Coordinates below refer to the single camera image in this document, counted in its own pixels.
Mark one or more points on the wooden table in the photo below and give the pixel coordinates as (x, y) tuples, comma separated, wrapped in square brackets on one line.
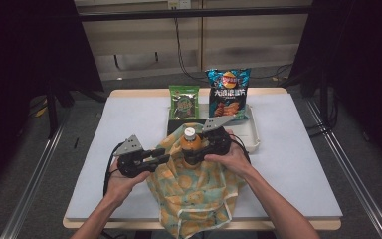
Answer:
[(139, 92)]

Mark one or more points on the white table mat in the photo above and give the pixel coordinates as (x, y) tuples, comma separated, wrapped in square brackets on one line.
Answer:
[(129, 116)]

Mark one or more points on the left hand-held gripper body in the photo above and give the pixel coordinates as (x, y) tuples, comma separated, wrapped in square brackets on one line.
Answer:
[(131, 164)]

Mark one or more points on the wall outlet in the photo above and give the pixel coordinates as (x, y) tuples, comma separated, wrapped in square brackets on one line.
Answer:
[(179, 4)]

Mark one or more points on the black horizontal bar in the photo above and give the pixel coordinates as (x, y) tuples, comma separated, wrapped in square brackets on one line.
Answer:
[(195, 13)]

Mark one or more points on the small black floor object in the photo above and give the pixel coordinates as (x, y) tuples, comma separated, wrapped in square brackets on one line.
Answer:
[(76, 143)]

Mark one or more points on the blue chips bag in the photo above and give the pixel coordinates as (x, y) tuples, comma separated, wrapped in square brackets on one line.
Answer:
[(227, 96)]

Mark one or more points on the white plastic tray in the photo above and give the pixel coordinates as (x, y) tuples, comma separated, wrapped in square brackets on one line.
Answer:
[(245, 132)]

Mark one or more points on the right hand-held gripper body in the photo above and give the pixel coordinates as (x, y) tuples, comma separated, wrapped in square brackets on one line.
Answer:
[(219, 144)]

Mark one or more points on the yellow floor object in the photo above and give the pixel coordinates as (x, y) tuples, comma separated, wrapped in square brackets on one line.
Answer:
[(41, 112)]

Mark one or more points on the person's left hand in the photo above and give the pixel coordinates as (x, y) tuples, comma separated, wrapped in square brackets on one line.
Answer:
[(121, 189)]

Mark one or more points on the black curtain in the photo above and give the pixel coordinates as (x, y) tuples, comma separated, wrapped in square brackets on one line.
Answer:
[(20, 66), (361, 66)]

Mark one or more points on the metal floor rail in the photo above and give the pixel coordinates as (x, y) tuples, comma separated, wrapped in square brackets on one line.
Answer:
[(36, 179), (351, 179)]

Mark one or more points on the black stand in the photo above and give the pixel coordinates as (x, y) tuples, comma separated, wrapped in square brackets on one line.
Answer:
[(51, 113)]

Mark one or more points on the person's right hand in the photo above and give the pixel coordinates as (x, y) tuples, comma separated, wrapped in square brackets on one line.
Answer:
[(237, 161)]

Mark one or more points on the orange print fabric bag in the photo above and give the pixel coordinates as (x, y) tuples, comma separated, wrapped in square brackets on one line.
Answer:
[(192, 195)]

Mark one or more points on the orange drink bottle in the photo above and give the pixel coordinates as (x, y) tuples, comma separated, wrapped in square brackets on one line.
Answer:
[(190, 144)]

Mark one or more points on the green snack packet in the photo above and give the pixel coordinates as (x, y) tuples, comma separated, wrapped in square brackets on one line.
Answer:
[(184, 103)]

